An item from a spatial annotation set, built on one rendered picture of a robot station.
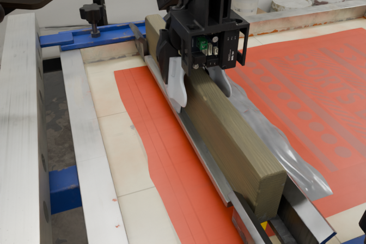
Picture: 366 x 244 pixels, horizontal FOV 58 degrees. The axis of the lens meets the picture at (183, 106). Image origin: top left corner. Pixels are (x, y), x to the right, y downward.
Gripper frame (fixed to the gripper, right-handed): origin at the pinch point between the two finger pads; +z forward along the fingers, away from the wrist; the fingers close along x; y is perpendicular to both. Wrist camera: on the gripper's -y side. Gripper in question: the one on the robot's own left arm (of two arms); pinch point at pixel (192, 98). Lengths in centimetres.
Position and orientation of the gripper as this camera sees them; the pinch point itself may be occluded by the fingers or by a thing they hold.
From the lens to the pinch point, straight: 48.3
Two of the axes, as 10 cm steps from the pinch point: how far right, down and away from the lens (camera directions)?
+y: 3.4, 5.6, -7.5
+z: 0.0, 8.0, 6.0
